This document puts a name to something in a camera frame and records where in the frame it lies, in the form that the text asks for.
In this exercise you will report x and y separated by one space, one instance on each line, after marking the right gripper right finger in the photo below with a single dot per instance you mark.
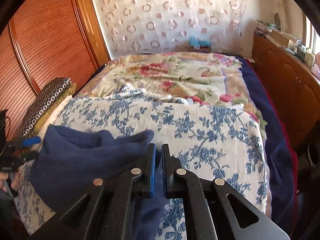
213 209

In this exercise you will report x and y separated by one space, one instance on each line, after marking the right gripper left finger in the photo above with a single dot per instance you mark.
104 210

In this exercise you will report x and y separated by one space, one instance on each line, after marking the navy blue fleece garment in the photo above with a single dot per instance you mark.
70 160

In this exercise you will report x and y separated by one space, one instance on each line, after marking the beige folded cloth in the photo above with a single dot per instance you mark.
53 116

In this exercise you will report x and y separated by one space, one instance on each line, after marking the blue floral white bedspread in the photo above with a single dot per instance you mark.
213 142

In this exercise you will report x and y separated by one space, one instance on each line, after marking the dark blue blanket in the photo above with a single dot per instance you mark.
281 158

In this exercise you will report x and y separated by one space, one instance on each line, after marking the dark circle-patterned folded cloth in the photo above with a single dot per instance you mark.
42 104

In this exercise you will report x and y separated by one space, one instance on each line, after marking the olive patterned folded cloth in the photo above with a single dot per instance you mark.
60 102

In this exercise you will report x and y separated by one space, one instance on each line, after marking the wooden slatted wardrobe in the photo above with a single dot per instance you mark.
43 40

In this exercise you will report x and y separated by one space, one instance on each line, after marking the red floral cream quilt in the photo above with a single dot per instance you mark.
212 79

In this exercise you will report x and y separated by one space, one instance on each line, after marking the wooden side cabinet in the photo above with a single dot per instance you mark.
291 86

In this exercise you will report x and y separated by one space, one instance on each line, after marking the light blue box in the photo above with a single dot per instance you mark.
195 43

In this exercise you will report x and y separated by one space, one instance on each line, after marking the white circle-patterned curtain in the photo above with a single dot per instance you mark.
162 26

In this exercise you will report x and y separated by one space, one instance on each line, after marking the clutter on cabinet top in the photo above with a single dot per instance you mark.
267 33

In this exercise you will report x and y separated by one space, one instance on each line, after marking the black camera box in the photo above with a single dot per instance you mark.
4 122

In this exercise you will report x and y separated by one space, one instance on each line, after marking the window with wooden frame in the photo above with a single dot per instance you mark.
310 36

